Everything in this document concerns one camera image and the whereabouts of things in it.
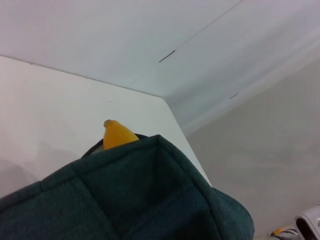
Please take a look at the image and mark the yellow banana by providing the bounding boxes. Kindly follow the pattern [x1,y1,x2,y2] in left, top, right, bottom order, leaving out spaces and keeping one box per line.
[103,119,140,151]

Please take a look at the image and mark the dark green insulated lunch bag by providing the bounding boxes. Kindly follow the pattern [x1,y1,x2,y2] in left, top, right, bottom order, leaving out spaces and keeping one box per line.
[0,134,255,240]

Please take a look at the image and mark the yellow tagged cable bundle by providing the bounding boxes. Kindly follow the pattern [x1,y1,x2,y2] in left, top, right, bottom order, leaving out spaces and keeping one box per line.
[269,226,298,237]

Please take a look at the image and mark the white rounded device housing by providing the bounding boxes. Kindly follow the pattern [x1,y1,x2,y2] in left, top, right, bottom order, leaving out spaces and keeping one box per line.
[293,204,320,240]

